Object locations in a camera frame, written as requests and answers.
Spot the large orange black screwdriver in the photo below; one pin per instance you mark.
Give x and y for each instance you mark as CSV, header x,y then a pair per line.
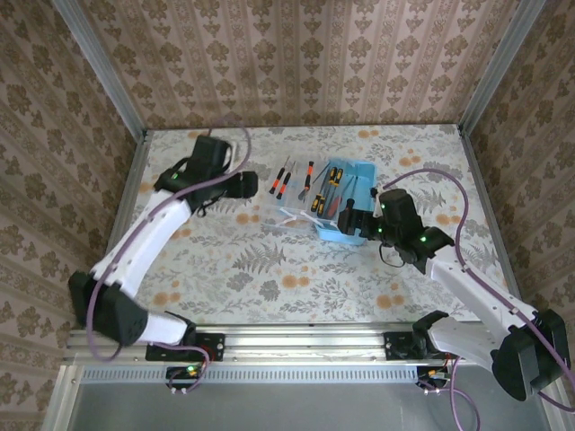
x,y
349,204

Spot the blue plastic tool box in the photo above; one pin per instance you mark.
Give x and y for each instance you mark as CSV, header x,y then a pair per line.
x,y
364,173

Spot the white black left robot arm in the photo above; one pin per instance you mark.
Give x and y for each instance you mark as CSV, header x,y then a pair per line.
x,y
144,242

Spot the right black control board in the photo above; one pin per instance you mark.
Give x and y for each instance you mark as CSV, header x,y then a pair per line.
x,y
431,373

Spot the black control board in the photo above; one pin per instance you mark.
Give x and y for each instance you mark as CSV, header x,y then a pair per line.
x,y
431,373
179,372

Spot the grey metal panel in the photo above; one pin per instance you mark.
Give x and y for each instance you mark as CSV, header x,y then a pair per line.
x,y
292,408

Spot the left black control board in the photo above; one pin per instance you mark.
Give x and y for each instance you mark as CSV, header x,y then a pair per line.
x,y
179,372

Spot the aluminium table side rail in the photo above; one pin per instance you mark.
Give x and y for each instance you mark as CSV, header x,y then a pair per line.
x,y
471,157
131,179

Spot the aluminium mounting rail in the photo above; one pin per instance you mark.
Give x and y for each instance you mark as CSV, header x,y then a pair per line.
x,y
305,343

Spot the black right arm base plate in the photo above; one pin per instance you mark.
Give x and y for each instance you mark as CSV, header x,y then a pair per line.
x,y
395,348

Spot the aluminium frame post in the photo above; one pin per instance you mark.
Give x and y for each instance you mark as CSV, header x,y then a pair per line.
x,y
102,67
494,67

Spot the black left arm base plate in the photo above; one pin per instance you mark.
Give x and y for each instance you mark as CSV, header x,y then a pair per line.
x,y
215,345

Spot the aluminium lower frame bar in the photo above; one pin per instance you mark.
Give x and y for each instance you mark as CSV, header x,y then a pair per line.
x,y
562,424
60,399

